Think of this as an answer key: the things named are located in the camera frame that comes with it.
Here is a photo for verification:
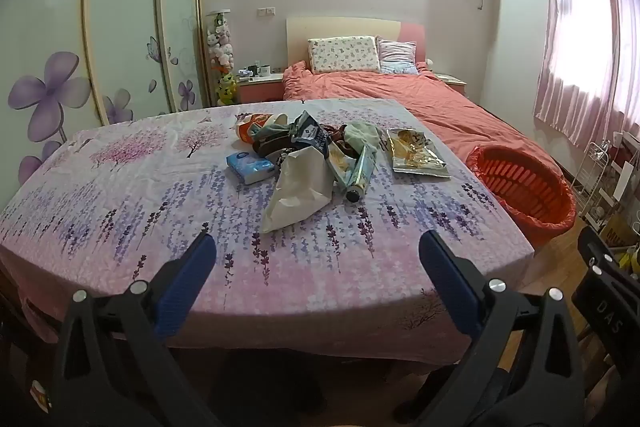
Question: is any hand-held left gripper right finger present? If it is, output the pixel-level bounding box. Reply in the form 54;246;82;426
400;229;586;427

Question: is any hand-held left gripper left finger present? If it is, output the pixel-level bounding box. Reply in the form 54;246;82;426
50;231;236;427

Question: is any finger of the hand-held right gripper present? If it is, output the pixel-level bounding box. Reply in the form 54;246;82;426
576;226;640;284

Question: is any orange laundry basket red liner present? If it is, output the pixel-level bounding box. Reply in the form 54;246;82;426
465;144;579;254

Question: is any gold snack bag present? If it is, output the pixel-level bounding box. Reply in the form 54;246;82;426
386;127;452;180

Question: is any blue tissue packet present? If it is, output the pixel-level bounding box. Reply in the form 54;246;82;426
226;152;277;186

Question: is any white paper bag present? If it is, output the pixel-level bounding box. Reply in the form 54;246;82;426
262;146;335;234

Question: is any dark cloth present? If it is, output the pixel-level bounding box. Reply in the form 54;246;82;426
252;134;301;160

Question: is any orange snack bag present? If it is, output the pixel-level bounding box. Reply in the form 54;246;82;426
236;113;275;142

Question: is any light green sock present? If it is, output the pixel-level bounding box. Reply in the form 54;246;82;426
344;121;382;158

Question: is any grey green cloth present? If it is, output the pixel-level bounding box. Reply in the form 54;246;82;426
251;114;293;142

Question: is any bed with salmon duvet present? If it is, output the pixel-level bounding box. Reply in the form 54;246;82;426
281;61;562;175

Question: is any yellow green plush toy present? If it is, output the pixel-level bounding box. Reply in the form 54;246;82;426
216;74;239;106

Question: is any pink nightstand with book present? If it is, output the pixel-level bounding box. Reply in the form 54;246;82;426
435;72;468;96

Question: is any pink nightstand with mug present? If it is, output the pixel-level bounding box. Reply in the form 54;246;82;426
236;72;286;106

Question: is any pink curtain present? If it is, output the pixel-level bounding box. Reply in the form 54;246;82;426
532;0;640;148

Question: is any striped pink pillow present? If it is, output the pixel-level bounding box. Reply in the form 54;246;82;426
376;36;418;74

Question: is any clear tube of plush toys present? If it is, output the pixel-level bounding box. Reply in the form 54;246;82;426
205;9;237;74

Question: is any floral white pillow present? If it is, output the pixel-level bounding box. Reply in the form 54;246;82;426
307;36;381;74

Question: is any wardrobe with purple flower print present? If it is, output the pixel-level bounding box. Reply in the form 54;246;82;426
0;0;212;188

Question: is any white wire rack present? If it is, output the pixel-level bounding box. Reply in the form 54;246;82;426
570;139;614;224

